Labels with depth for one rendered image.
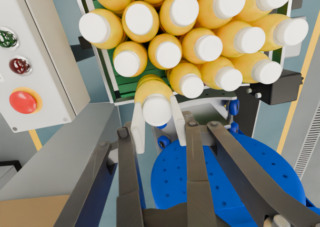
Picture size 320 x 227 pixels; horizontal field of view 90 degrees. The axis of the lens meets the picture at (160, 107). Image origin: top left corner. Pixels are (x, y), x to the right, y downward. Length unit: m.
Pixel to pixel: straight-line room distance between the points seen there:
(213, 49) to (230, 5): 0.06
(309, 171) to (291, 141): 0.59
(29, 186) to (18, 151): 1.28
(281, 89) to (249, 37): 0.20
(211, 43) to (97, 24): 0.17
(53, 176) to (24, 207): 0.24
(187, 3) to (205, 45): 0.06
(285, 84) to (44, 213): 0.68
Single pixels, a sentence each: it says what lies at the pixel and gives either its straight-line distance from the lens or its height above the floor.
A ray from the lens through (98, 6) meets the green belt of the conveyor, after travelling 0.46.
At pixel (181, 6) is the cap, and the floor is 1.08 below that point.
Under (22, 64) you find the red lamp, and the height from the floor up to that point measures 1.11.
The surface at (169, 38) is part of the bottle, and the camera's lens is 0.30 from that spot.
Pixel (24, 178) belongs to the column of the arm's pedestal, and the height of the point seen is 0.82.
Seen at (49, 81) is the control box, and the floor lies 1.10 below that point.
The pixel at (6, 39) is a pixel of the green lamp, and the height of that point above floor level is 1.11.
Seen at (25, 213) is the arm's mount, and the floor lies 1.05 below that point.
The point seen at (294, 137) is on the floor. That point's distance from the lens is 2.26.
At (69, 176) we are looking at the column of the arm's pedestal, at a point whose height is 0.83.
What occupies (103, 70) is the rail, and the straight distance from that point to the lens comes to 0.38.
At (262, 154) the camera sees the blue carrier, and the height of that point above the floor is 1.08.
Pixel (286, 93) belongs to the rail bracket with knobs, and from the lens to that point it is 0.48.
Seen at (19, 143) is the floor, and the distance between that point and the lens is 2.06.
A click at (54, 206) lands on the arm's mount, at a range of 0.59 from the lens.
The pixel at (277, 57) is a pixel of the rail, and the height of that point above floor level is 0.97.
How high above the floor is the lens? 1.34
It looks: 66 degrees down
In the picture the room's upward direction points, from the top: 171 degrees clockwise
